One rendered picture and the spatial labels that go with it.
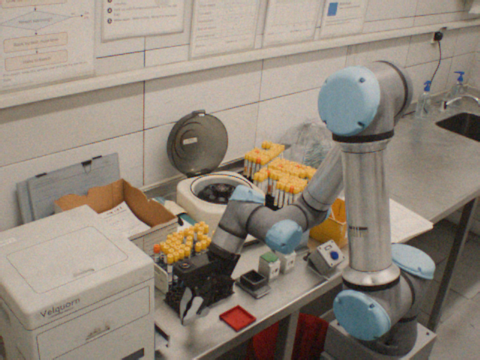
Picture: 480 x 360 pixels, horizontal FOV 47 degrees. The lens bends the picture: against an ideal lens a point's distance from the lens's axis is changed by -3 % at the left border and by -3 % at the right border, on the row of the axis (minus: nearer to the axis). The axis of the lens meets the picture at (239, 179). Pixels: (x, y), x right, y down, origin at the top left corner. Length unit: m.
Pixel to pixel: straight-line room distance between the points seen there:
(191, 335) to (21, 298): 0.50
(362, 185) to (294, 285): 0.62
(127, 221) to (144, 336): 0.54
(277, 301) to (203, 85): 0.79
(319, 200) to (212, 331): 0.42
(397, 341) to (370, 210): 0.37
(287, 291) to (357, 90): 0.75
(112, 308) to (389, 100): 0.66
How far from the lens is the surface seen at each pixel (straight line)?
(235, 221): 1.30
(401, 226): 1.96
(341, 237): 1.76
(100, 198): 1.76
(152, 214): 1.68
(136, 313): 1.21
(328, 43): 2.31
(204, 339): 1.41
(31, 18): 1.54
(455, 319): 3.13
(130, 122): 1.80
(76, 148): 1.73
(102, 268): 1.13
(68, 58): 1.62
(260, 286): 1.56
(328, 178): 1.26
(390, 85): 1.05
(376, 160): 1.05
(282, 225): 1.25
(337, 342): 1.38
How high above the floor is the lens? 1.84
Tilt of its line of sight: 27 degrees down
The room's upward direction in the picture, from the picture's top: 5 degrees clockwise
